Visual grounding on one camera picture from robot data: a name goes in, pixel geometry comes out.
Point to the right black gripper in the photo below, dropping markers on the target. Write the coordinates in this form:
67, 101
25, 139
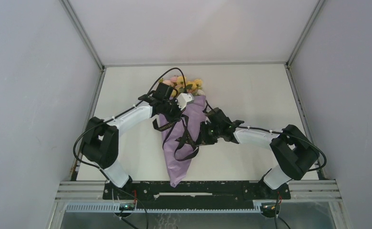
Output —
204, 138

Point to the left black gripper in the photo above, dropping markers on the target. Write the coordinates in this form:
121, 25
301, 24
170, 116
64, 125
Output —
177, 116

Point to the pink purple wrapping paper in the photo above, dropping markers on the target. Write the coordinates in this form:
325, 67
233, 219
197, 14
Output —
179, 140

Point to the white pink rose stem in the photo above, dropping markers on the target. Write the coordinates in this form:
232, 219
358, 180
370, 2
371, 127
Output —
200, 92

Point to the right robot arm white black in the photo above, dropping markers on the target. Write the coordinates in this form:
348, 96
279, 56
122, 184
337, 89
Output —
294, 152

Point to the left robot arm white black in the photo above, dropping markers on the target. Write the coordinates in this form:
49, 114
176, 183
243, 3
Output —
99, 143

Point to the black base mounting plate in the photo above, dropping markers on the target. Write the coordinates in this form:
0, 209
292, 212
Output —
195, 195

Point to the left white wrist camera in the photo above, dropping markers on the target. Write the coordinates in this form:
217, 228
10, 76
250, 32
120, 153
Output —
183, 100

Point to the aluminium frame rail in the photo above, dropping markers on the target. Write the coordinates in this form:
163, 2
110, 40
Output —
177, 64

